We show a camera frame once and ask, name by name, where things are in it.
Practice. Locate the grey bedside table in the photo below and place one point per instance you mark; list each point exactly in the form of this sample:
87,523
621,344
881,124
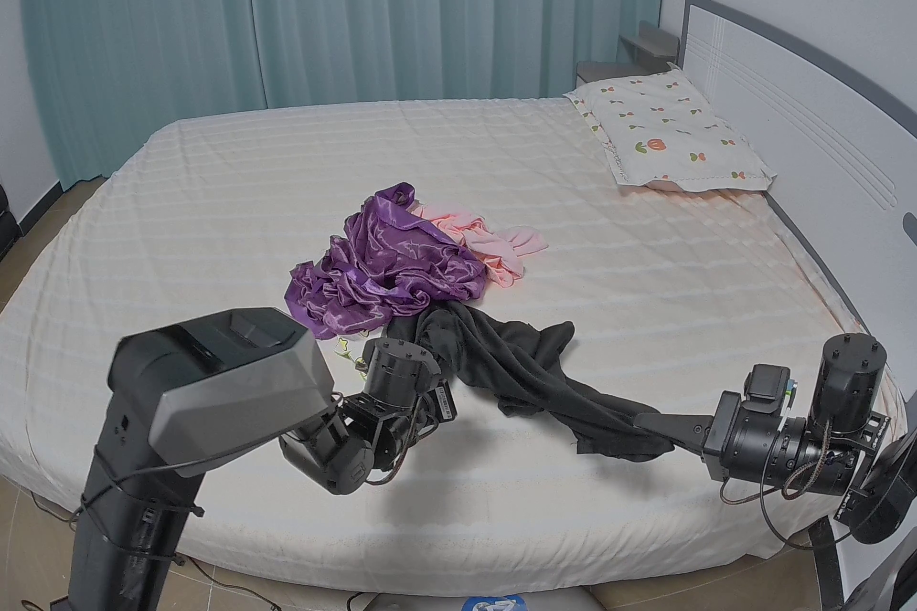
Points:
648,44

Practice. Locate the white printed garment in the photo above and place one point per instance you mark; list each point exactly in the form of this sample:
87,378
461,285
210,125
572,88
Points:
347,348

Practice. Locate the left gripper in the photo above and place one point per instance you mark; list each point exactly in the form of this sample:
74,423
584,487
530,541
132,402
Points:
443,404

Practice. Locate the black garment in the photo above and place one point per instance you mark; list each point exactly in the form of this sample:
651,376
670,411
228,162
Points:
516,365

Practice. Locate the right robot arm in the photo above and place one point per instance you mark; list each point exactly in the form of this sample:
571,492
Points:
852,372

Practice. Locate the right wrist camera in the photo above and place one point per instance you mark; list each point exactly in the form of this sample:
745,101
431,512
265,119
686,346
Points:
766,387

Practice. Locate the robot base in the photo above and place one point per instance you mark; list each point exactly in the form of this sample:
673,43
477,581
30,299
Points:
501,604

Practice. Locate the white printed pillow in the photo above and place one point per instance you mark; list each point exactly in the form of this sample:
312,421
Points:
666,125

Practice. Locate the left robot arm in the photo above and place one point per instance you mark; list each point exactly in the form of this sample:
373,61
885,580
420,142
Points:
208,372

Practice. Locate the bed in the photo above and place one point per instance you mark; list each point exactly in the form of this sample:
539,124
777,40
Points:
609,236

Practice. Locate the purple garment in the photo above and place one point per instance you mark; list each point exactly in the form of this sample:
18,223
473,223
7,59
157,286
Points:
387,264

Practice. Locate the pink garment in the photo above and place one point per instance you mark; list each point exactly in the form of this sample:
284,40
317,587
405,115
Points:
512,246

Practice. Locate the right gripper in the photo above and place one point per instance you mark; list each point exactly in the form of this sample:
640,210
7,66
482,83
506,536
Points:
752,447

